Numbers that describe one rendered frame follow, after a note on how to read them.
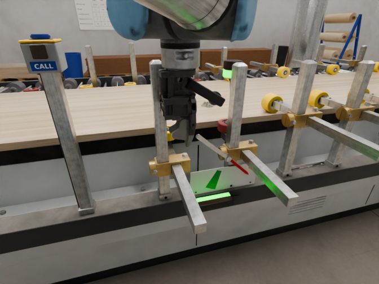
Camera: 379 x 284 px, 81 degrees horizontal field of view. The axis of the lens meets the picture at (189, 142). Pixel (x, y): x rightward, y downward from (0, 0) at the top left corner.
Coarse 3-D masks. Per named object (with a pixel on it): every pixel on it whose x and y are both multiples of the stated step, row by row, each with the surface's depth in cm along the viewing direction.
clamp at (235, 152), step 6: (240, 144) 80; (246, 144) 80; (252, 144) 80; (222, 150) 77; (228, 150) 77; (234, 150) 77; (240, 150) 78; (252, 150) 80; (234, 156) 78; (240, 156) 79
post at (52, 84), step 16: (48, 80) 54; (48, 96) 55; (64, 96) 58; (64, 112) 58; (64, 128) 60; (64, 144) 61; (80, 160) 66; (80, 176) 67; (80, 192) 69; (80, 208) 72
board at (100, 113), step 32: (0, 96) 125; (32, 96) 125; (96, 96) 125; (128, 96) 125; (224, 96) 125; (256, 96) 125; (288, 96) 125; (0, 128) 85; (32, 128) 85; (96, 128) 85; (128, 128) 85
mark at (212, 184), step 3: (216, 171) 79; (219, 171) 80; (216, 174) 80; (219, 174) 80; (213, 177) 80; (216, 177) 81; (210, 180) 80; (213, 180) 81; (216, 180) 81; (210, 183) 81; (213, 183) 81; (216, 183) 82; (207, 186) 81; (210, 186) 82; (213, 186) 82
